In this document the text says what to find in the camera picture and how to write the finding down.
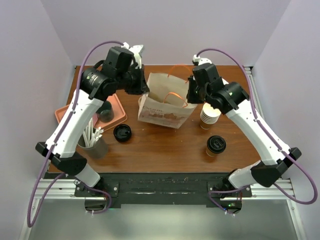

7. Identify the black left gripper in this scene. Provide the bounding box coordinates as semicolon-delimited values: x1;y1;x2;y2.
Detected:
117;64;151;96

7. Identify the stack of paper cups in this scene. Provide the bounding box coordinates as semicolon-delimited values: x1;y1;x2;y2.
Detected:
199;103;221;130

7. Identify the single paper coffee cup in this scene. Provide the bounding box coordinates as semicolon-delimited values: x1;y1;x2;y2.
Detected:
205;148;223;158

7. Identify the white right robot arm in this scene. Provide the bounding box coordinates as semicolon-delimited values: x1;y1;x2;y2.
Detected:
186;59;302;197

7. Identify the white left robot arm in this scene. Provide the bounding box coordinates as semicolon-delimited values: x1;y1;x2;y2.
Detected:
35;45;149;196

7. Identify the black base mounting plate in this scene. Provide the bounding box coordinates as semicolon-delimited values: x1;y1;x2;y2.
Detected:
74;172;252;210

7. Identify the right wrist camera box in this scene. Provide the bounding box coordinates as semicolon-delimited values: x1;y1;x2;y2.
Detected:
192;54;212;66

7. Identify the black plastic cup lid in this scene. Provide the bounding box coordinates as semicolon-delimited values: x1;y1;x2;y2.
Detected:
206;135;227;151

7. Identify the stack of black lids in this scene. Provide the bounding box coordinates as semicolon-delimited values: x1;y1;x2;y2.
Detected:
113;124;132;143

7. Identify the brown paper takeout bag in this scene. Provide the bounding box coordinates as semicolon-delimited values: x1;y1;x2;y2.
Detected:
138;65;197;129

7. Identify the grey cup with stirrers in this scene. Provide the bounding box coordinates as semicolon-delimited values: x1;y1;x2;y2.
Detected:
78;118;109;159

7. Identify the dark green mug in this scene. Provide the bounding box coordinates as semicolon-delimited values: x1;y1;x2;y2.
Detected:
96;100;114;123

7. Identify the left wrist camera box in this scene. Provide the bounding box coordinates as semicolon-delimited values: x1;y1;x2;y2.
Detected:
128;44;144;68

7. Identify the aluminium frame rail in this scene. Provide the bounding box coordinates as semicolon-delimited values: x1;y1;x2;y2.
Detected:
18;65;308;240

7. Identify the orange plastic tray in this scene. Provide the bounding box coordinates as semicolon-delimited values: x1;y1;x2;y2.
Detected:
54;94;128;131

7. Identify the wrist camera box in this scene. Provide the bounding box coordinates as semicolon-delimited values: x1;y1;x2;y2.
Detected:
192;54;212;66
128;44;144;68

